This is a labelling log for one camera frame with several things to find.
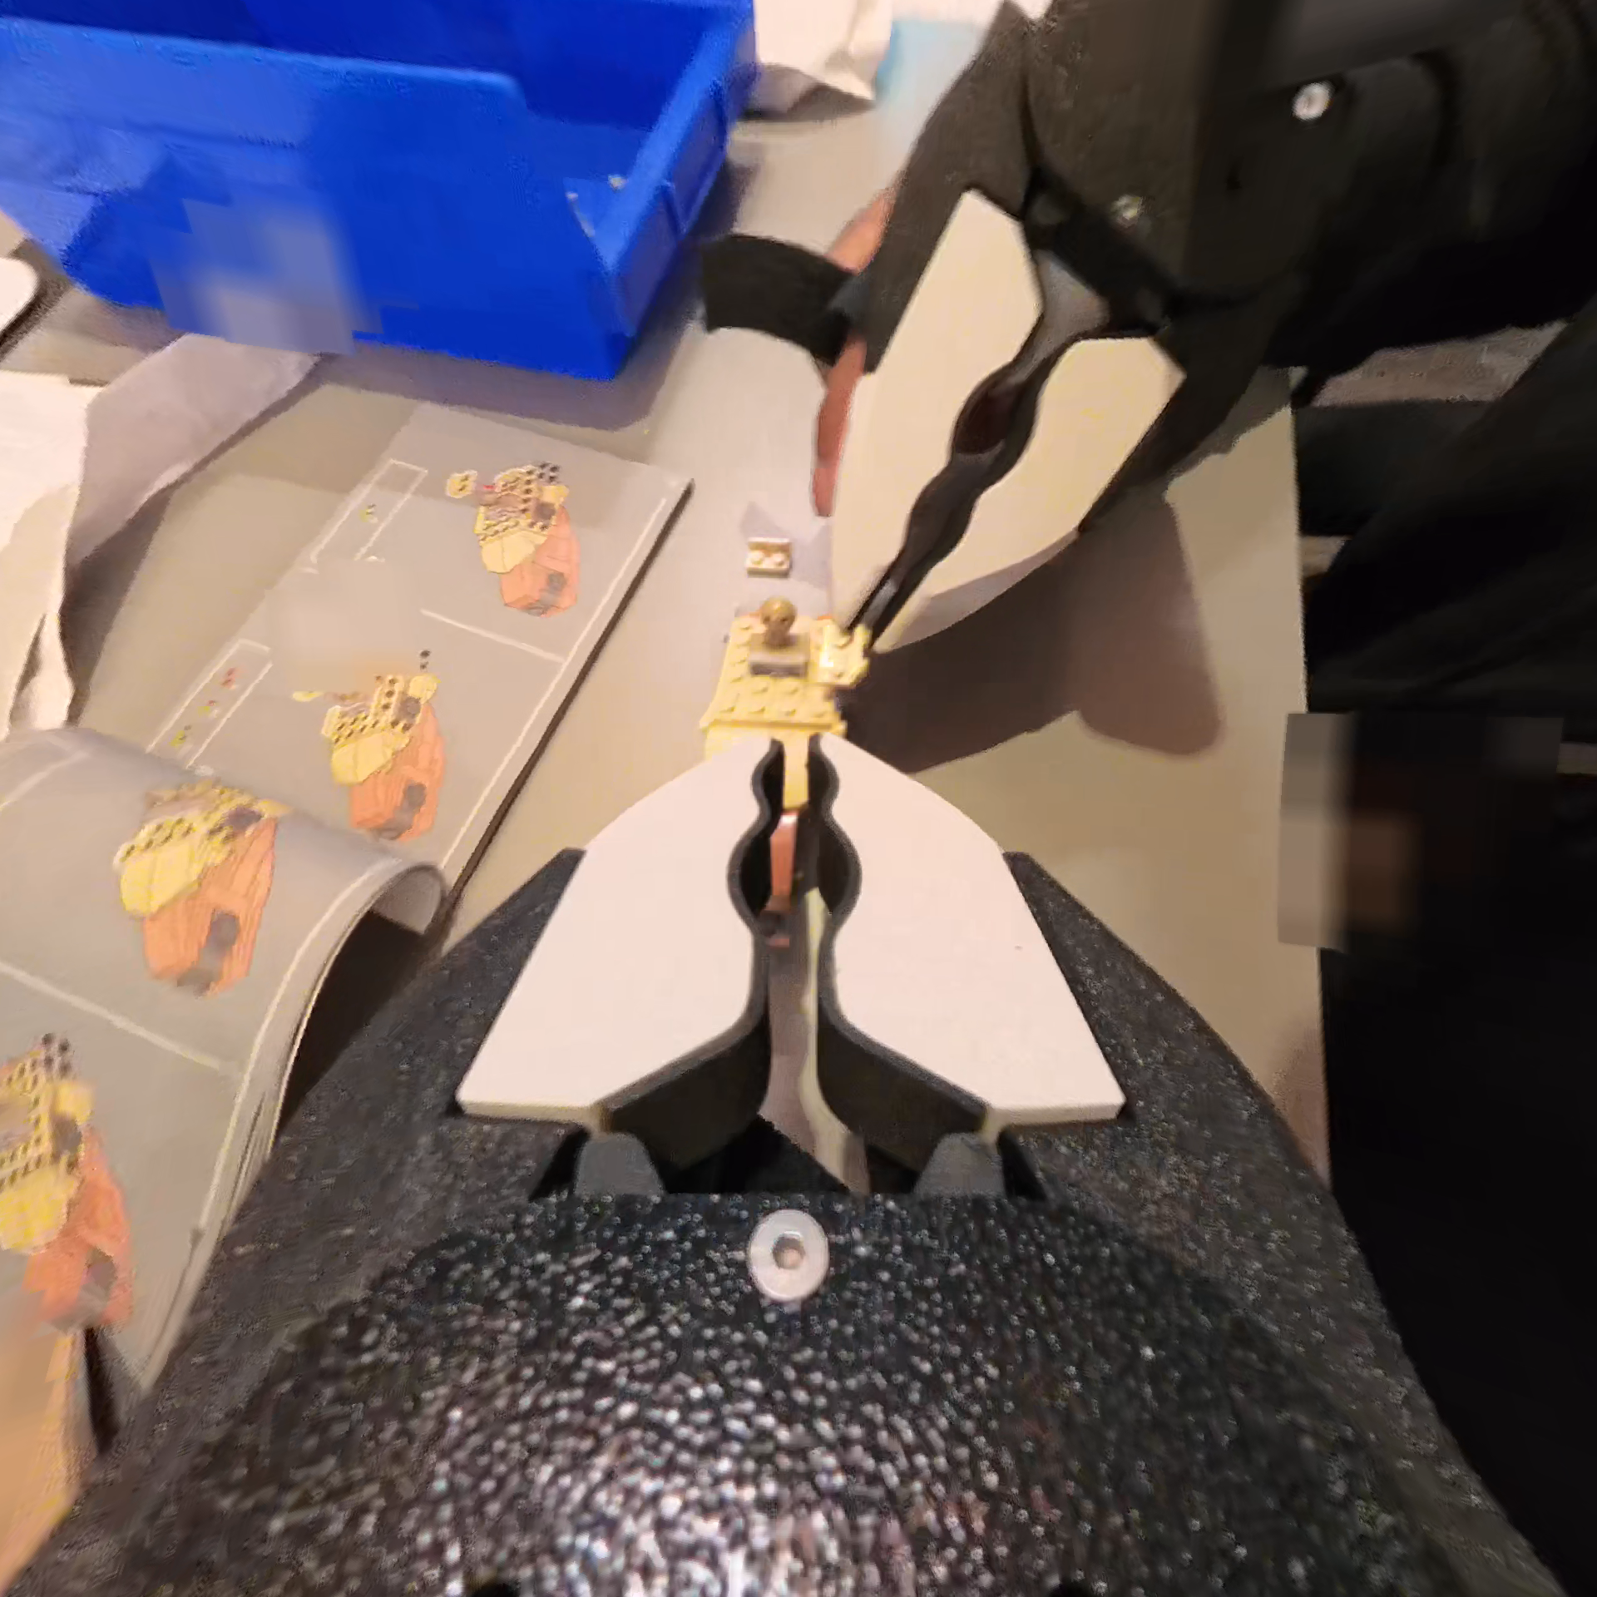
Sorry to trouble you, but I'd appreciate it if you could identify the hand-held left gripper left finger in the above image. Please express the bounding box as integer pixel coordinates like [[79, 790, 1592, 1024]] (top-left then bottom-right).
[[453, 737, 786, 1132]]

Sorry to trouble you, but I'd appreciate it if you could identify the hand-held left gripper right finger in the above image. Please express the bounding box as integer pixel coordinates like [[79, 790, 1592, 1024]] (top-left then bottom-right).
[[809, 735, 1130, 1140]]

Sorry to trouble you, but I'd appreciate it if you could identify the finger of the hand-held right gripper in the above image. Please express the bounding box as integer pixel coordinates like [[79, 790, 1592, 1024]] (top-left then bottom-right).
[[830, 191, 1048, 630], [858, 337, 1187, 657]]

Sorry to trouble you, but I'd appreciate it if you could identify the tan brick vehicle model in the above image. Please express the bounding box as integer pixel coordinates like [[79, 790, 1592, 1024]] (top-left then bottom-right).
[[698, 598, 875, 919]]

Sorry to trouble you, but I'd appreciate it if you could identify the grey desk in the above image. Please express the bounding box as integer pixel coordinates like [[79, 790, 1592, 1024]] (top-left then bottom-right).
[[0, 0, 1333, 1597]]

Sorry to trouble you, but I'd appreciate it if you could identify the person's right hand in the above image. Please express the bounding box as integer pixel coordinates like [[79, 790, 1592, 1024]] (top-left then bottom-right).
[[813, 199, 896, 516]]

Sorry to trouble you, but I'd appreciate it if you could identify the grey instruction booklet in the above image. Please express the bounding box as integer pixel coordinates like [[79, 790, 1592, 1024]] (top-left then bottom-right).
[[0, 402, 697, 1597]]

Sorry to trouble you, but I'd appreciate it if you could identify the blue plastic bin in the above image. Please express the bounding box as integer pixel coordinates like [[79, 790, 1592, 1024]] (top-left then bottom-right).
[[0, 0, 759, 385]]

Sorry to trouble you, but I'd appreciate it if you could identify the white paper bag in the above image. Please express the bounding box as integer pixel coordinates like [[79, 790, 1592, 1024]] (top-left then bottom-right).
[[0, 336, 316, 741]]

